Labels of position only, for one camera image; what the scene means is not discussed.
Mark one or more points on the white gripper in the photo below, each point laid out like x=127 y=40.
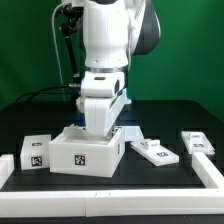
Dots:
x=101 y=114

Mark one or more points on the white cabinet body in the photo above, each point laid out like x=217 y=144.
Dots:
x=75 y=151

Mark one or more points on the white cabinet door panel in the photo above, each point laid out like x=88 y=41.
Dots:
x=154 y=152
x=196 y=141

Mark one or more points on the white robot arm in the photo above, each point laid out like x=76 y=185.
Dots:
x=110 y=32

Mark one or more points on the white cabinet top block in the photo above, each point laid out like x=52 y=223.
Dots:
x=35 y=152

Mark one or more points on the white marker base plate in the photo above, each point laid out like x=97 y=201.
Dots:
x=131 y=133

